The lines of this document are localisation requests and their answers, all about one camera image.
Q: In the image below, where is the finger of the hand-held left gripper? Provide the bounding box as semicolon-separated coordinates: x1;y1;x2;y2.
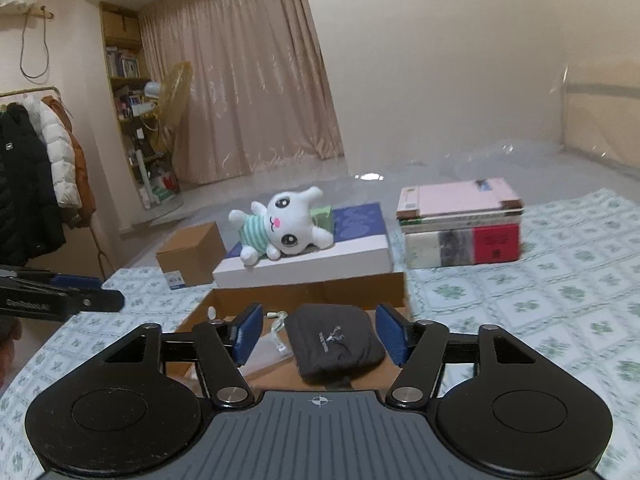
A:
0;265;104;294
0;284;125;322

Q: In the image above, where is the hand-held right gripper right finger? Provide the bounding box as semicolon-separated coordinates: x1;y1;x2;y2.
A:
375;302;538;411

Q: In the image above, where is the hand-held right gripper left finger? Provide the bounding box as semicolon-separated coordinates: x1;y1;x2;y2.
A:
102;302;264;409

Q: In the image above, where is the black cloth pouch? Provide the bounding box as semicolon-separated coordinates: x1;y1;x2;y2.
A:
284;302;386;387

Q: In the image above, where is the blue white flat box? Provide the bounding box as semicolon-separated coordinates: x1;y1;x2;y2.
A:
212;202;394;289

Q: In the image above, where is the small closed cardboard box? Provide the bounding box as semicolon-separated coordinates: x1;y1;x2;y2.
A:
155;221;229;292

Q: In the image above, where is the brown coat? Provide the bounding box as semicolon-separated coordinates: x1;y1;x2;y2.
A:
41;95;97;229

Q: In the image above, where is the black puffer coat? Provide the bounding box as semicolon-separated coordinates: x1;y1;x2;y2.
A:
0;101;67;267

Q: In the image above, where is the white plush bunny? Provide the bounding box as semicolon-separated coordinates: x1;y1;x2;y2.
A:
228;186;335;267

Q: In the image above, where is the white puffer coat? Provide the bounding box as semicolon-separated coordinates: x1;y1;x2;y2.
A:
22;95;83;209

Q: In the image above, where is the thick red white book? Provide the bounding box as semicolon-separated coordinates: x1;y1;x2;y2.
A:
404;222;523;270

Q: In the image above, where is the red green printed box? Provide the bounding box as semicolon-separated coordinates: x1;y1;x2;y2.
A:
150;167;181;206

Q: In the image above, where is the thin white book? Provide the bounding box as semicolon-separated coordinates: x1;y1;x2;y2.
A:
400;210;524;234

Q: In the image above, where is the green packet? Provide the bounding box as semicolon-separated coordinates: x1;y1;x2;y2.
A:
310;204;335;231

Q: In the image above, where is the pink book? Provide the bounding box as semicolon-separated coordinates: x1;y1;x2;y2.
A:
396;176;525;221

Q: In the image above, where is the metal clothes rack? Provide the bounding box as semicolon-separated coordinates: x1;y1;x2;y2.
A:
0;85;117;281

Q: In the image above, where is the yellow standing fan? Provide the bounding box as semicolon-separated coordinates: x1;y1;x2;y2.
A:
144;61;194;211

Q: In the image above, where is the wooden bookshelf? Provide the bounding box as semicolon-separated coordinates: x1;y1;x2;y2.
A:
99;1;182;211

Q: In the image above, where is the brown storage box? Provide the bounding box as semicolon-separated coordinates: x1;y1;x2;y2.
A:
102;10;141;42

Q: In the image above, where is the beige curtain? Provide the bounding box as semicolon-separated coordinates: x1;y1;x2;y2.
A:
137;0;346;186

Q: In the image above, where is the hanging cord loop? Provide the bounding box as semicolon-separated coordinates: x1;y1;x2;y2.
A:
19;5;52;80

